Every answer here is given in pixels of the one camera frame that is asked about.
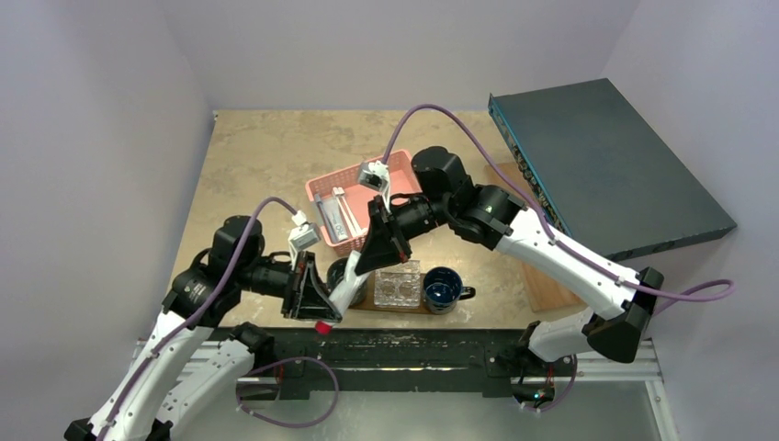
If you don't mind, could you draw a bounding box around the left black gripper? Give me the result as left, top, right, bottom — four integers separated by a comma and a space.
238, 248, 343, 319

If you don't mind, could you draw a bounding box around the dark green enamel mug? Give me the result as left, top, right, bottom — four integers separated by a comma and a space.
326, 257, 367, 307

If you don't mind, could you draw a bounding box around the white red-capped toothpaste tube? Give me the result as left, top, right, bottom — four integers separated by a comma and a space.
314, 251, 370, 334

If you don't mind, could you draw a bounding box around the oval wooden tray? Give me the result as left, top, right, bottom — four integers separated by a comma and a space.
350, 274, 432, 315

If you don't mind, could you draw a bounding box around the clear plastic holder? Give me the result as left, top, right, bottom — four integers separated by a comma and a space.
374, 260, 422, 308

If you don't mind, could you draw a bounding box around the pink plastic basket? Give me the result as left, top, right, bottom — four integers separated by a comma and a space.
305, 150, 421, 257

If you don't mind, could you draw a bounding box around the blue enamel mug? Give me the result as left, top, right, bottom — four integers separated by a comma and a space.
423, 266, 477, 315

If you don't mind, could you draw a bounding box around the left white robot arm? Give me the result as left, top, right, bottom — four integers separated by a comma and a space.
64, 212, 343, 440

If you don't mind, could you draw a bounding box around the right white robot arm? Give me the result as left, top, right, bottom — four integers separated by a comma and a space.
348, 146, 663, 374

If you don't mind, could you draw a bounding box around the wooden board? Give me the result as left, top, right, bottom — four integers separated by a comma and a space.
497, 163, 585, 312

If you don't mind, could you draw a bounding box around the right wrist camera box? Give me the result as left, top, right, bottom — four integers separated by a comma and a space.
357, 160, 391, 209

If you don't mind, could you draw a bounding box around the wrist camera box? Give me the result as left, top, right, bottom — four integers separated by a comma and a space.
357, 160, 391, 209
288, 210, 322, 263

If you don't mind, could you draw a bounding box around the black aluminium base frame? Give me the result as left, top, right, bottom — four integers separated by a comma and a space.
136, 324, 664, 403

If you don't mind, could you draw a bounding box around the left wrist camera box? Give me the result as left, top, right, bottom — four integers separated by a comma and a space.
288, 210, 322, 263

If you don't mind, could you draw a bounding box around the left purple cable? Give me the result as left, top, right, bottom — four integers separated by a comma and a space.
94, 196, 341, 441

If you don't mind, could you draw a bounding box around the purple cable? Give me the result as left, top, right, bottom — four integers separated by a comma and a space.
94, 196, 341, 441
381, 103, 737, 415

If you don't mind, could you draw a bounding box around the dark network switch box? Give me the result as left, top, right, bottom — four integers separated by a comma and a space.
488, 78, 736, 261

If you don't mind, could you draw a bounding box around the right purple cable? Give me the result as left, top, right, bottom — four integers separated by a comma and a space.
381, 103, 737, 415

